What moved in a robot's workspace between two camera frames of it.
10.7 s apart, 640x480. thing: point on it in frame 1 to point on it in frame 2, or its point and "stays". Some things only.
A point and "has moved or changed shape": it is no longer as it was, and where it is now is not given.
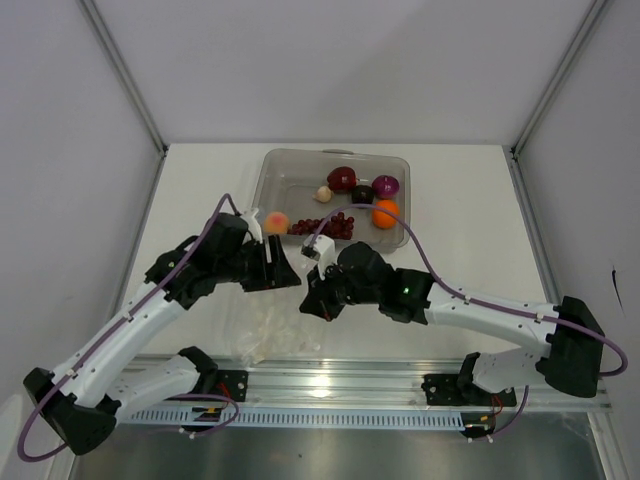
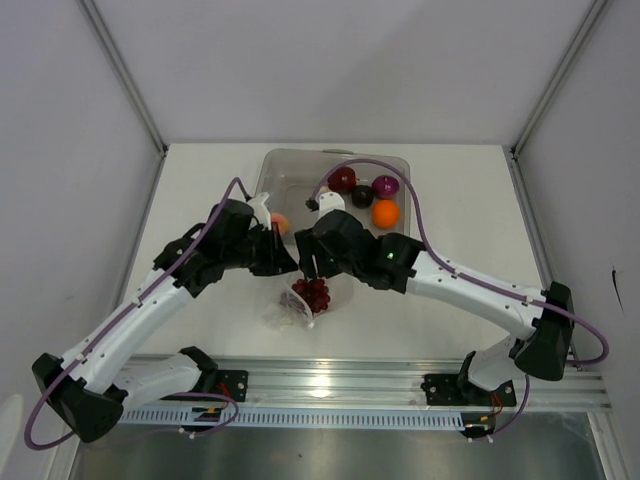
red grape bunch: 339,226 has moved or changed shape
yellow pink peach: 276,222 stays
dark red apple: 342,178 stays
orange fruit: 384,219 stays
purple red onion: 385,187 stays
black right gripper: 317,303 to 306,244
